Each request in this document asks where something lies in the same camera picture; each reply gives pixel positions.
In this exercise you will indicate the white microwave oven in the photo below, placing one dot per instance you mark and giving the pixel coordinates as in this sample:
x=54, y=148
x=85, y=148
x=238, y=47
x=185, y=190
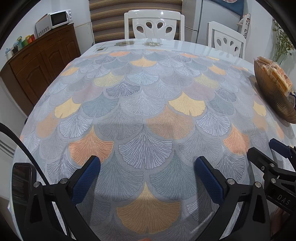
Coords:
x=57, y=18

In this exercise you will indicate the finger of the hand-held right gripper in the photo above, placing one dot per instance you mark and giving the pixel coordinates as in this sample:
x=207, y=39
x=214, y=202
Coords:
x=259, y=157
x=277, y=144

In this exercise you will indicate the brown wooden cabinet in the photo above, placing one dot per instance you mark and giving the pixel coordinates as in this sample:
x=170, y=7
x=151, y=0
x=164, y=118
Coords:
x=34, y=69

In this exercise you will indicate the white fridge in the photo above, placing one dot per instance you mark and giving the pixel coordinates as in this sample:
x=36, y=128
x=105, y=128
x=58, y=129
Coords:
x=208, y=11

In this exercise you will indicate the red yellow tin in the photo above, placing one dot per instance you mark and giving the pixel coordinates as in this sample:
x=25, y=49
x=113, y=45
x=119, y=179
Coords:
x=30, y=39

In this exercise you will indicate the striped brown curtain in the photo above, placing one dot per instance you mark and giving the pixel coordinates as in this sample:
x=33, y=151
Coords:
x=108, y=14

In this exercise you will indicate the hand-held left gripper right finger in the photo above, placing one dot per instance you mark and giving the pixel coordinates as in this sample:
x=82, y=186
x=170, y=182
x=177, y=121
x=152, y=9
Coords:
x=209, y=180

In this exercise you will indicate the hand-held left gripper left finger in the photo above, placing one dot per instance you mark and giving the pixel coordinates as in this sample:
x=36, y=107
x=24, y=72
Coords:
x=86, y=180

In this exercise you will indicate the blue fridge cover cloth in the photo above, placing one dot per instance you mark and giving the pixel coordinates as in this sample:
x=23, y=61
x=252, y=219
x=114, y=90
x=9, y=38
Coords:
x=233, y=8

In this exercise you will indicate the white plastic chair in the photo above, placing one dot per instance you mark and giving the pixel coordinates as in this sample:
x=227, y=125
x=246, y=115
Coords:
x=129, y=25
x=215, y=39

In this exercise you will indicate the dried flower bunch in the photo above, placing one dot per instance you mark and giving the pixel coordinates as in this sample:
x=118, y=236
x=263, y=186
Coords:
x=282, y=44

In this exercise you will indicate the green lidded jar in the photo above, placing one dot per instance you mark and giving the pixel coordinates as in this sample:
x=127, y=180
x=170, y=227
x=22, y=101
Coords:
x=19, y=42

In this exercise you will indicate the red striped cracker pack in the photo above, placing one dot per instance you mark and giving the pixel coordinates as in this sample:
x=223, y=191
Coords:
x=281, y=76

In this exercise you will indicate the black smartphone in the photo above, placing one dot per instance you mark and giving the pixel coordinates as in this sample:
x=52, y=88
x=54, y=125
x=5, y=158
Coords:
x=22, y=183

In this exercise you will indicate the white jar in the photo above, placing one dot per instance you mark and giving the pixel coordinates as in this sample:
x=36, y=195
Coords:
x=8, y=55

